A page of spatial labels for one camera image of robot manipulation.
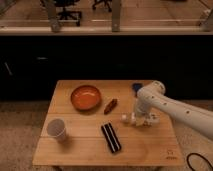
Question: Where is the clear plastic bottle white cap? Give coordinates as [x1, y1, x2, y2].
[121, 113, 159, 126]

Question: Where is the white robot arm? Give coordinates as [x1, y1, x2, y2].
[133, 81, 213, 141]

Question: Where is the orange ceramic bowl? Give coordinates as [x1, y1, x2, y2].
[70, 85, 102, 111]

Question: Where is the brown sausage-shaped object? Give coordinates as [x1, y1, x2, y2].
[104, 99, 117, 114]

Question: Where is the blue sponge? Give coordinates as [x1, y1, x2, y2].
[132, 83, 143, 95]

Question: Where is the black striped rectangular case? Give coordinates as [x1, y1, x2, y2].
[101, 123, 121, 153]

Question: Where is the wooden table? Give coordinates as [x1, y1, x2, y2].
[33, 80, 183, 167]

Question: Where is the white paper cup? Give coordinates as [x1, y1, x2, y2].
[46, 119, 67, 142]

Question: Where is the black office chair right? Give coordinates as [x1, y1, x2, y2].
[91, 0, 113, 13]

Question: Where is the black office chair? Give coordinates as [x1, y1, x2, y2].
[54, 0, 82, 26]
[91, 0, 113, 13]

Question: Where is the black office chair left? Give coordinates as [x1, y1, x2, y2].
[54, 0, 82, 26]

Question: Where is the black cable on floor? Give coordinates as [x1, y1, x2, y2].
[185, 152, 213, 171]

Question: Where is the grey metal post right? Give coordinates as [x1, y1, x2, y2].
[197, 9, 213, 32]

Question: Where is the grey metal post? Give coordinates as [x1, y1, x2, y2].
[42, 0, 61, 33]
[197, 9, 213, 32]
[111, 0, 121, 32]

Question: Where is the grey metal post centre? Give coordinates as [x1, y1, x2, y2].
[111, 0, 121, 32]

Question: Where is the grey metal post left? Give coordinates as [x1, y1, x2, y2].
[42, 0, 61, 33]

